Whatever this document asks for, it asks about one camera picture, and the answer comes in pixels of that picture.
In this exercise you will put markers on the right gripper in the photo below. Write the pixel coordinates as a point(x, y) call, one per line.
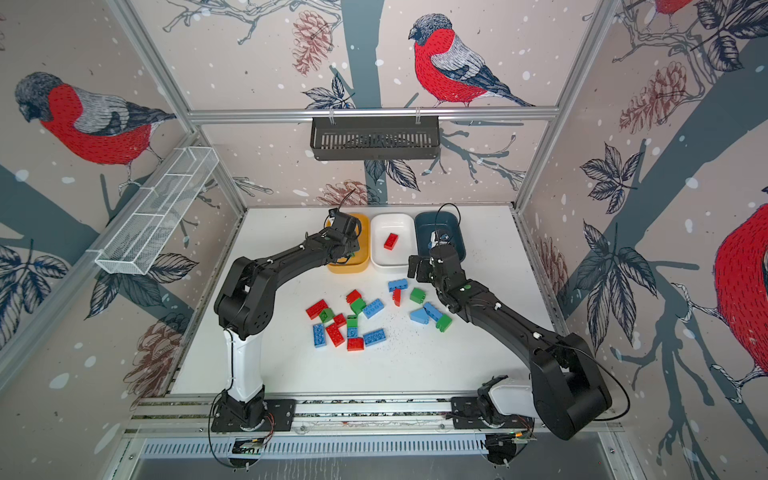
point(414, 263)

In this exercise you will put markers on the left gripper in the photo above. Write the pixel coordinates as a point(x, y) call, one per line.
point(354, 240)

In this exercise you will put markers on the yellow plastic bin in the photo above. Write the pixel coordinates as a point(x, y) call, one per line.
point(360, 260)

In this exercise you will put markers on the red long lego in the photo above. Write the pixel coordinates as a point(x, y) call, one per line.
point(391, 241)

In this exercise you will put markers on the white plastic bin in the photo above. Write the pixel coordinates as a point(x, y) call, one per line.
point(395, 261)

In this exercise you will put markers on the teal plastic bin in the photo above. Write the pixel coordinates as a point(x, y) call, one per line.
point(433, 227)

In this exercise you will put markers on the red square lego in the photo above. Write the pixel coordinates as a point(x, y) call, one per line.
point(353, 296)

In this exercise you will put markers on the light blue lego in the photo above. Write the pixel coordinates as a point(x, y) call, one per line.
point(420, 316)

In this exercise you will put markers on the blue lego diagonal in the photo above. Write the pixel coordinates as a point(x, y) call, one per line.
point(432, 311)

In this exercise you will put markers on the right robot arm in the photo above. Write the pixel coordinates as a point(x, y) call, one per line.
point(568, 390)

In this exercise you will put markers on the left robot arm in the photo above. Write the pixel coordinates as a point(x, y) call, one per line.
point(245, 307)

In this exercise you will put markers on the green square lego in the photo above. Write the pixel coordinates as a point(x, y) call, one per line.
point(417, 295)

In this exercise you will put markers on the red lego left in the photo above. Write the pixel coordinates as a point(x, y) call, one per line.
point(315, 310)

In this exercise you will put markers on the red lego lower diagonal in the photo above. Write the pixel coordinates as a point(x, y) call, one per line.
point(336, 336)

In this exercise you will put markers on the blue lego bottom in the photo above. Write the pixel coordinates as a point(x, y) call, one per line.
point(374, 337)

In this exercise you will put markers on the red lego bottom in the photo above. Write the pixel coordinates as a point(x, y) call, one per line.
point(355, 344)

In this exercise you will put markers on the black hanging wire basket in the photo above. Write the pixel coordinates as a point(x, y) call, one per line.
point(375, 138)

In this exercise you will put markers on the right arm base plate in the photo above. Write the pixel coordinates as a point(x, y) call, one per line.
point(472, 412)

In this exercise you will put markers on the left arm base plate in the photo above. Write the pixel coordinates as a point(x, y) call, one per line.
point(277, 416)

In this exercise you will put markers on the white wire mesh basket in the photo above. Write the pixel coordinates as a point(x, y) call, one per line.
point(141, 238)

